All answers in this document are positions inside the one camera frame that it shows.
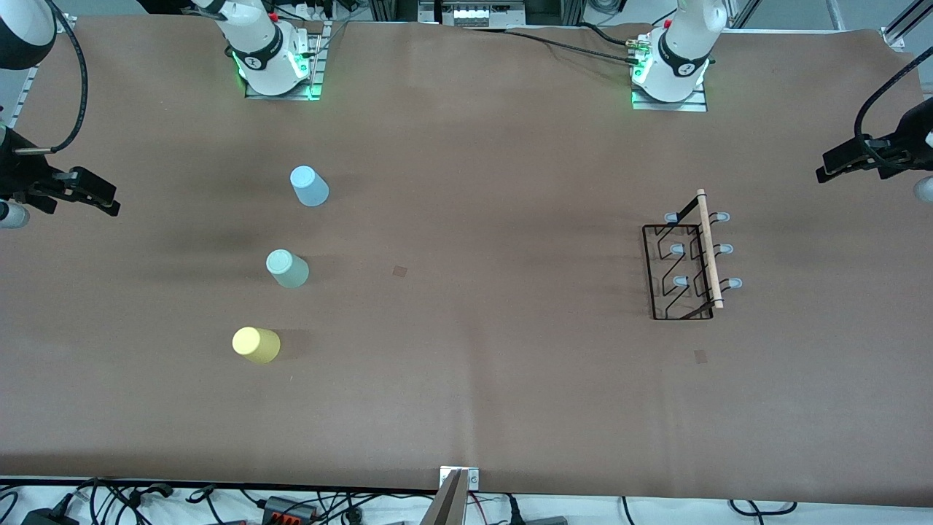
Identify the black wire cup holder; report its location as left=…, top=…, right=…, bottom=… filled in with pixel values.
left=641, top=188, right=743, bottom=322

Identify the pale green cup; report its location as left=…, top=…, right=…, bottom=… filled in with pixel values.
left=266, top=249, right=310, bottom=289

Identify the yellow cup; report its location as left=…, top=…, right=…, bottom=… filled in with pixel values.
left=232, top=327, right=281, bottom=365

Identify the light blue cup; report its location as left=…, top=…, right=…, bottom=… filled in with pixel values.
left=290, top=166, right=330, bottom=208

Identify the black power adapter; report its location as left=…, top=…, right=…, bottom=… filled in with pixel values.
left=20, top=507, right=79, bottom=525

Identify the black orange power strip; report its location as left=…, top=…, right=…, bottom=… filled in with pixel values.
left=261, top=496, right=319, bottom=523

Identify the grey power strip box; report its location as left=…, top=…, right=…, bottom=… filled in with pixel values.
left=437, top=0, right=507, bottom=28

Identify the large table cover sheet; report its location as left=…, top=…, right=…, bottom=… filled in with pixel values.
left=0, top=15, right=933, bottom=508

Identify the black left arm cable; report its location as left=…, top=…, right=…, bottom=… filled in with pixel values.
left=855, top=46, right=933, bottom=143

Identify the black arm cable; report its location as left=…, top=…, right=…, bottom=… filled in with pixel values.
left=855, top=46, right=933, bottom=143
left=13, top=0, right=89, bottom=155

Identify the perforated aluminium side rail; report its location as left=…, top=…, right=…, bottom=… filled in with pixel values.
left=9, top=67, right=39, bottom=132

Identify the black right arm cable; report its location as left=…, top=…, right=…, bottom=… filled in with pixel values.
left=13, top=0, right=89, bottom=155

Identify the aluminium frame profile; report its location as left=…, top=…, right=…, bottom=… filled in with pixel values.
left=881, top=0, right=933, bottom=49

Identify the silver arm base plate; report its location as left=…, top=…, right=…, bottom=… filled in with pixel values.
left=631, top=82, right=708, bottom=112
left=244, top=28, right=325, bottom=101

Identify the short black table cable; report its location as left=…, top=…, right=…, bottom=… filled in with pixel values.
left=576, top=20, right=632, bottom=47

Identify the long black table cable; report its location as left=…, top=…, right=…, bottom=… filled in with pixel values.
left=503, top=28, right=636, bottom=66

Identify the looped black floor cable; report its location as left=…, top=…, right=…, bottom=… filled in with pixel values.
left=729, top=499, right=800, bottom=516

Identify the grey camera mount bar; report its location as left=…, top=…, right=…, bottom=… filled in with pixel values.
left=421, top=470, right=469, bottom=525

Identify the black plug with cable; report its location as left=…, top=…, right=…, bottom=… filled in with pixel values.
left=503, top=496, right=569, bottom=525

